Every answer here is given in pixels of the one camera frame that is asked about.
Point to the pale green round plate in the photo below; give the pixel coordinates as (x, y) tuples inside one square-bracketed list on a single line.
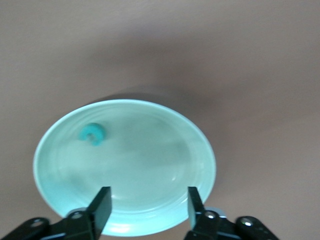
[(140, 162)]

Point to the brown table cover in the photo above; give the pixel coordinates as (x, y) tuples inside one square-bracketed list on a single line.
[(160, 37)]

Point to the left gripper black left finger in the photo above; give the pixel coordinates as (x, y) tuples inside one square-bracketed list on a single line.
[(101, 212)]

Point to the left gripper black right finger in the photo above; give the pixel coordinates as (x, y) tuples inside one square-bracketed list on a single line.
[(195, 210)]

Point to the teal foam letter c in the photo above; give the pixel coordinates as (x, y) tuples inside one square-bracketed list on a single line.
[(98, 132)]

